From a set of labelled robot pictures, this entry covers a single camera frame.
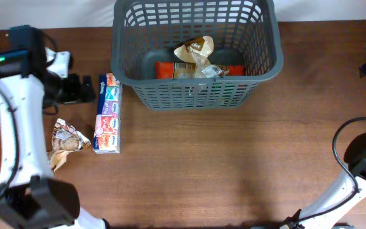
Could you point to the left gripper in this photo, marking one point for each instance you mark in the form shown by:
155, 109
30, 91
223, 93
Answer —
75, 93

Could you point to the brown snack bag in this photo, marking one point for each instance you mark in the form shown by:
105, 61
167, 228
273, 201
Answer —
65, 139

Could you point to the multicolour tissue pack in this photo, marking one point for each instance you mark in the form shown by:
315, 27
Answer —
107, 124

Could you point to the orange pasta packet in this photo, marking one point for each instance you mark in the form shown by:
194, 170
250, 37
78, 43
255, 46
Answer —
166, 70

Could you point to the grey plastic shopping basket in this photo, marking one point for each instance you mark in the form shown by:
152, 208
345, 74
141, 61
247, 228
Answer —
245, 32

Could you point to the beige snack bag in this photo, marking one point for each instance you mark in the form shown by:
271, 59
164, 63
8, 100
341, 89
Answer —
197, 52

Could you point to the green lid spice jar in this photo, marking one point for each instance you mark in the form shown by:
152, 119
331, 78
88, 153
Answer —
224, 92

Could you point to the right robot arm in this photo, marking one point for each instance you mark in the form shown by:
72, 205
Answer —
344, 193

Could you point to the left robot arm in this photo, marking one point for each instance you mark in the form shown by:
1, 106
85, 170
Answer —
33, 78

